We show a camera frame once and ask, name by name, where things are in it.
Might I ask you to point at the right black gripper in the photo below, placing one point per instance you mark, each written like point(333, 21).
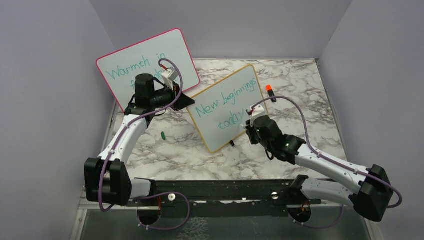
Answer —
point(250, 130)

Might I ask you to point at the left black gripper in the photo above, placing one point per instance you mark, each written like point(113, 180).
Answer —
point(183, 101)

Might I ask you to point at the yellow framed whiteboard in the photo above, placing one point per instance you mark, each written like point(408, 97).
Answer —
point(220, 111)

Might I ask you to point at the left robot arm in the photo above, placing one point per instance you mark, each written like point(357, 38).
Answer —
point(106, 177)

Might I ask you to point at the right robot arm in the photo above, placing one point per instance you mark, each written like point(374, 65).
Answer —
point(331, 165)

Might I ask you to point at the pink framed whiteboard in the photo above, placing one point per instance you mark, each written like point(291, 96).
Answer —
point(120, 68)

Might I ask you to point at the orange black highlighter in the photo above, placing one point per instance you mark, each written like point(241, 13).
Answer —
point(271, 93)

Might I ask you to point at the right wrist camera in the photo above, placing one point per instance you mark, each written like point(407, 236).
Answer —
point(254, 112)

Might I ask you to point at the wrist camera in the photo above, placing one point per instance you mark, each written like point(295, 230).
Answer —
point(254, 112)
point(168, 76)

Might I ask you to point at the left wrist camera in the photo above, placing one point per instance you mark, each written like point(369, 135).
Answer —
point(168, 76)

